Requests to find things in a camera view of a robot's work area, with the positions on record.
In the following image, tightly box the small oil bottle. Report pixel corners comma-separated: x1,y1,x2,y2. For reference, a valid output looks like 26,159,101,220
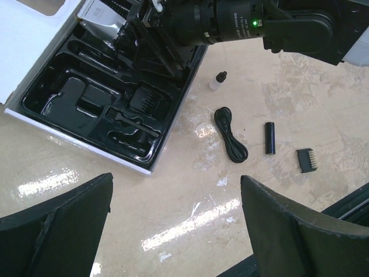
209,71,228,91

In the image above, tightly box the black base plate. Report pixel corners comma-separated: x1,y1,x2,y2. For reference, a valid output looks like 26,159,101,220
219,184,368,276

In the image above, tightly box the black comb attachment in tray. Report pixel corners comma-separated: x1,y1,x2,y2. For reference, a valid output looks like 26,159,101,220
129,85,171,120

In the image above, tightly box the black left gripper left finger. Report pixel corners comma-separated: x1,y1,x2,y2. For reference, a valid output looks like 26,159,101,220
1,173,113,276

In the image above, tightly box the black cylindrical battery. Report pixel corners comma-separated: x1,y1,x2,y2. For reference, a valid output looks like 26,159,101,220
265,122,276,155

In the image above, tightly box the black power cable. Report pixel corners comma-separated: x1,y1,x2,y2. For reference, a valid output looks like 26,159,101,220
214,107,249,163

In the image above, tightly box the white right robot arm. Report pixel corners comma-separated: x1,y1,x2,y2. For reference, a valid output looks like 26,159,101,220
118,1,368,78

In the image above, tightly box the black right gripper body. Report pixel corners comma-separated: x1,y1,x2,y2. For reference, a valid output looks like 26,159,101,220
121,1,202,80

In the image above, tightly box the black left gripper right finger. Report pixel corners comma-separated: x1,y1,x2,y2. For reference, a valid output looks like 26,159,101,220
240,175,368,276

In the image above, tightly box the white clipper kit box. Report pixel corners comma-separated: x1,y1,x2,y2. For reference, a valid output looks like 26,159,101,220
1,1,207,175

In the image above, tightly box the silver black hair clipper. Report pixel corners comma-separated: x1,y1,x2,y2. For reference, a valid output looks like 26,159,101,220
76,0,126,43

